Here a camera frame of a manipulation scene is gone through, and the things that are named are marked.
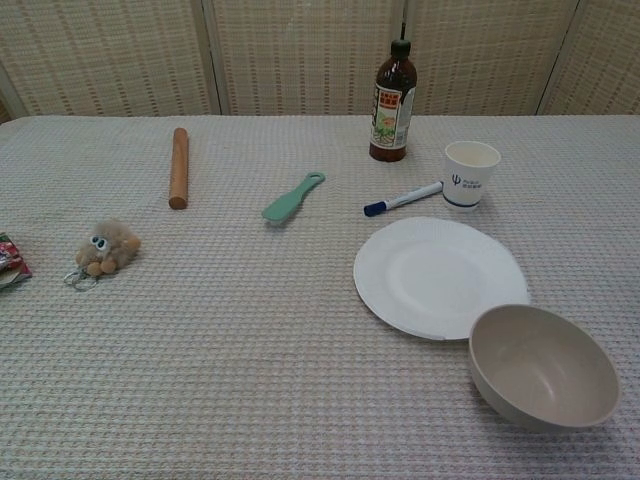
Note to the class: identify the green plastic rice paddle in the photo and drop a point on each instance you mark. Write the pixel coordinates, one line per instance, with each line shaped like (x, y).
(282, 205)

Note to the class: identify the beige bowl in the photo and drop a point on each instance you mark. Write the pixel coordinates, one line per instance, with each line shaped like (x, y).
(540, 365)

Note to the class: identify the red snack pouch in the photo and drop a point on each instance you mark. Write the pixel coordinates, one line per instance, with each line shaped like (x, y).
(12, 260)

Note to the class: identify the white waffle-weave tablecloth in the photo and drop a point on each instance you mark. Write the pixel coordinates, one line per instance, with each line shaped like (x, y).
(250, 350)

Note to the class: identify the white paper plate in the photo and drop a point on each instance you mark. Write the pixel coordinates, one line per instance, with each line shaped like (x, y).
(425, 270)

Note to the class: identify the woven bamboo folding screen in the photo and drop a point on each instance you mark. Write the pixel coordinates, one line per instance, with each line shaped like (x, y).
(300, 55)

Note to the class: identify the brown sauce bottle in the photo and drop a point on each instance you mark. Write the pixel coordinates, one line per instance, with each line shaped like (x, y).
(392, 100)

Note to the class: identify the blue-capped white marker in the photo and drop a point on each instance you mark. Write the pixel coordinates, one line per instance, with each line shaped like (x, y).
(405, 198)

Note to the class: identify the white paper cup blue logo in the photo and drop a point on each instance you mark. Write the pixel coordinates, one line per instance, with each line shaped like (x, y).
(467, 180)

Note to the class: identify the wooden rolling pin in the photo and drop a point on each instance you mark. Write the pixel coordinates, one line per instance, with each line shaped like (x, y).
(178, 170)

